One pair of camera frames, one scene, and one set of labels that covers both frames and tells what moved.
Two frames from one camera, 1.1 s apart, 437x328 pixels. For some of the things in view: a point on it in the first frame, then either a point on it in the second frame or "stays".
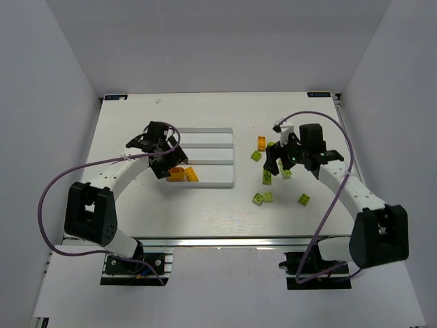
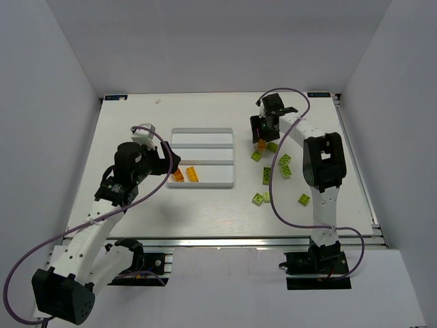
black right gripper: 276,156 to 261,129
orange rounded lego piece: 177,174 stays
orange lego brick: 261,143 stays
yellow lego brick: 191,175 stays
